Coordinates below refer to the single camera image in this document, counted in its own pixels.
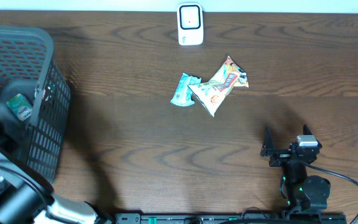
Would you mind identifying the yellow snack bag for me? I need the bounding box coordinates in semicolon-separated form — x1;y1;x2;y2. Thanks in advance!
188;55;249;117

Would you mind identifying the teal snack packet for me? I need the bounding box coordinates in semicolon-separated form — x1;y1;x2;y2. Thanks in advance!
170;73;201;107

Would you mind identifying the teal small snack box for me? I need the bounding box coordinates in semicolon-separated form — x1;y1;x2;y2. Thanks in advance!
6;93;32;121

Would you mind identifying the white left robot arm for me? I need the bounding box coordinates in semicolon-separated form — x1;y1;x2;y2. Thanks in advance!
0;125;116;223

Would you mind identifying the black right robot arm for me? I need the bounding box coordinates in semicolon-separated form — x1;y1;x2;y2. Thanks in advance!
260;125;331;219

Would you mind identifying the white barcode scanner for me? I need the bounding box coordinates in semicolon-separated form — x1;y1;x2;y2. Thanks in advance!
177;2;204;46

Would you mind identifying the grey plastic mesh basket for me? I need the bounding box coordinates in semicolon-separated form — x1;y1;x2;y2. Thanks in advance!
0;26;71;182

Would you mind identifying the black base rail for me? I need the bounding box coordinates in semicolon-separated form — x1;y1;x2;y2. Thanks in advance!
114;212;347;224

